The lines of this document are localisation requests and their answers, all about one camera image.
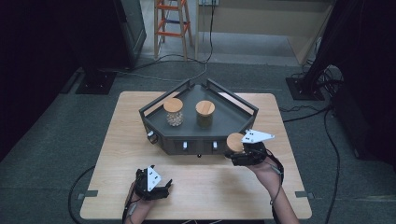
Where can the black equipment case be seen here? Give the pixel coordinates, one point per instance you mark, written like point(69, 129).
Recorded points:
point(367, 124)

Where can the person's right hand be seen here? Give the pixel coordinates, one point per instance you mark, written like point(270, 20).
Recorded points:
point(266, 172)

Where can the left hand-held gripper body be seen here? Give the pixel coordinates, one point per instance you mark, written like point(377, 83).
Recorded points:
point(152, 182)

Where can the glass jar with white beans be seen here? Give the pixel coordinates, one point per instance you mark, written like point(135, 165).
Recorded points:
point(173, 110)

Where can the white power strip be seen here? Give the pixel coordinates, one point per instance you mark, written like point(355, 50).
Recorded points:
point(208, 2)

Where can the wooden step ladder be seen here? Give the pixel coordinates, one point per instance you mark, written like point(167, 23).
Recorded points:
point(172, 25)

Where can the black stand base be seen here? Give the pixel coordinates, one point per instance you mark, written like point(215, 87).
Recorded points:
point(96, 82)
point(303, 90)

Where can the light wooden cabinet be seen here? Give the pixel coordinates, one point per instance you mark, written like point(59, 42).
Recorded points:
point(264, 18)

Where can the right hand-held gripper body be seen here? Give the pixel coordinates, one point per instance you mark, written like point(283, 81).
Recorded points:
point(250, 154)

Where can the glass jar with green contents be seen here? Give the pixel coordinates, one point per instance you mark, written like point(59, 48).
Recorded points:
point(205, 112)

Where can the dark grey corner rack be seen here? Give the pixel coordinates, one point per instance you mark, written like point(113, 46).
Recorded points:
point(224, 118)

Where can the person's left hand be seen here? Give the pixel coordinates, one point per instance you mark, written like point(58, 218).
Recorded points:
point(138, 203)

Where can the glass jar with brown contents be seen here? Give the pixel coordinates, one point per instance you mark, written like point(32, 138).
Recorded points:
point(235, 142)

